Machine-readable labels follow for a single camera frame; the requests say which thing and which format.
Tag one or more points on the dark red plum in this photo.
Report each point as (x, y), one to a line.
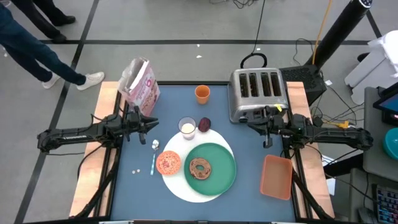
(204, 124)

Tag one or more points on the yellow plug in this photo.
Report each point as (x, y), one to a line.
(343, 124)

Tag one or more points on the teal bowl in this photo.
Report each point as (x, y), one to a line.
(392, 144)

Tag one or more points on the computer keyboard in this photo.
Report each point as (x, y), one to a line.
(387, 202)

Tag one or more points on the green round plate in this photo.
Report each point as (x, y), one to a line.
(222, 169)

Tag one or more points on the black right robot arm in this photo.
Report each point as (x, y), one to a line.
(335, 137)

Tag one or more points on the black round pole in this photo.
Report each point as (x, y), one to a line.
(339, 31)

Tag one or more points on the clear glass with milk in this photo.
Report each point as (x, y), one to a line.
(187, 128)

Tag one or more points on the black pole base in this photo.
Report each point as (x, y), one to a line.
(303, 81)

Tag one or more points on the pink strawberry yogurt cereal box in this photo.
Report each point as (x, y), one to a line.
(141, 88)

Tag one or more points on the white cardboard box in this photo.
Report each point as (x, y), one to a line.
(373, 71)

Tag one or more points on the orange plastic cup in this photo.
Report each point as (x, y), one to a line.
(202, 95)

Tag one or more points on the brown bagel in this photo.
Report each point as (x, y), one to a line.
(194, 169)

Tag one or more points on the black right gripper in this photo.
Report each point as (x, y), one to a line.
(276, 126)

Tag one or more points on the person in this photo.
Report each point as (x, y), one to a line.
(28, 49)
(46, 14)

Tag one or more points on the tablet screen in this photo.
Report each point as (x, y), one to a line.
(390, 104)

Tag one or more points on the white round woven placemat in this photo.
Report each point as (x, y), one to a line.
(175, 186)

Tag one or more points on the metal spoon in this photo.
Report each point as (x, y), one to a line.
(155, 144)

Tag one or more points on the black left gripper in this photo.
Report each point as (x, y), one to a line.
(133, 123)

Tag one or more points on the orange rectangular plastic tray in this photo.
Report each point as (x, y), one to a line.
(276, 177)

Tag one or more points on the grey side desk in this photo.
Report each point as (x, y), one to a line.
(373, 149)

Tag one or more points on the blue patterned bowl orange inside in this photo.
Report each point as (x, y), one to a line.
(168, 162)

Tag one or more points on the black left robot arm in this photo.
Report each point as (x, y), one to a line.
(74, 135)

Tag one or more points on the black diagonal frame strut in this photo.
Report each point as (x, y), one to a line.
(311, 193)
(99, 183)

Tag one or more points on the silver four-slot toaster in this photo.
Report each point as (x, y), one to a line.
(258, 105)

